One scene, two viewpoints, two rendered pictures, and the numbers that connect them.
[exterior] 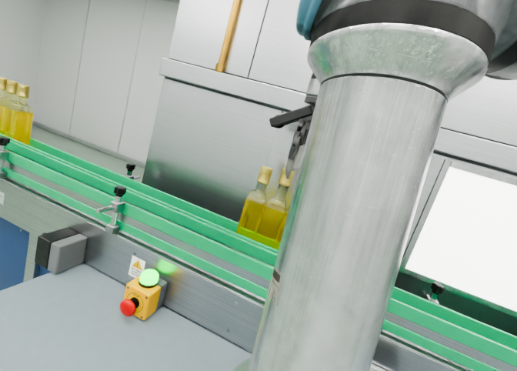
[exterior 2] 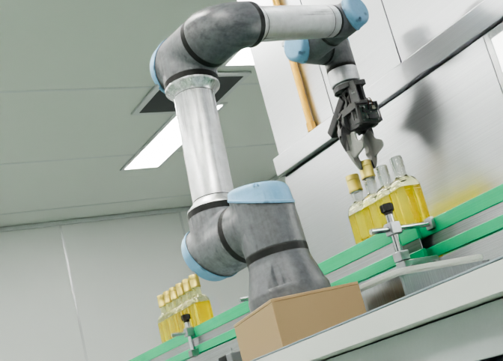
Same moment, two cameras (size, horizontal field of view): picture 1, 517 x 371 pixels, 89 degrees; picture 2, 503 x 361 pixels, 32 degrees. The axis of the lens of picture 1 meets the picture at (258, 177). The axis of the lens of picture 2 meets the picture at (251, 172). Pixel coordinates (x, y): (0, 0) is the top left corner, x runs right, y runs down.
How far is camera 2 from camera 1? 1.77 m
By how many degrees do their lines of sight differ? 50
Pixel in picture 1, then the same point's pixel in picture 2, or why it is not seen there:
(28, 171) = (209, 332)
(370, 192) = (182, 123)
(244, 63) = (325, 105)
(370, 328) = (198, 156)
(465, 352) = not seen: outside the picture
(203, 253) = not seen: hidden behind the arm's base
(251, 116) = not seen: hidden behind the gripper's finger
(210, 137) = (340, 198)
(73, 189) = (236, 315)
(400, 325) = (489, 219)
